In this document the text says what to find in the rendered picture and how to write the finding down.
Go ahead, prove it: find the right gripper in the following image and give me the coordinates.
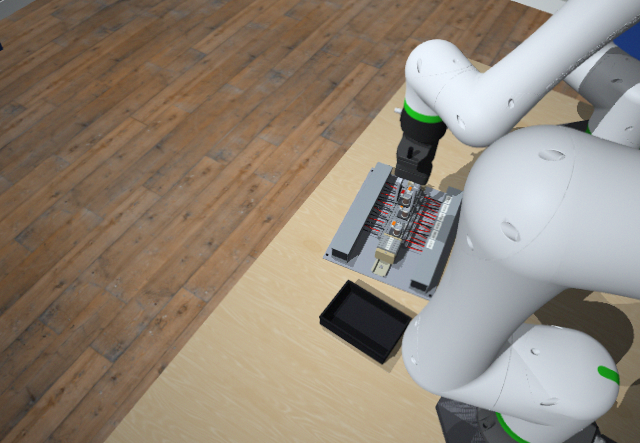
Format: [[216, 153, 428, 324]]
[[394, 106, 448, 207]]

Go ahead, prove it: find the grey relay panel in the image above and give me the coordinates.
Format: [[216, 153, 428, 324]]
[[322, 162, 463, 301]]

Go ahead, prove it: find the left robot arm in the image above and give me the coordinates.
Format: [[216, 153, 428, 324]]
[[402, 125, 640, 443]]

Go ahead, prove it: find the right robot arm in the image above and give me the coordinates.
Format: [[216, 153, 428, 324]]
[[404, 0, 640, 149]]

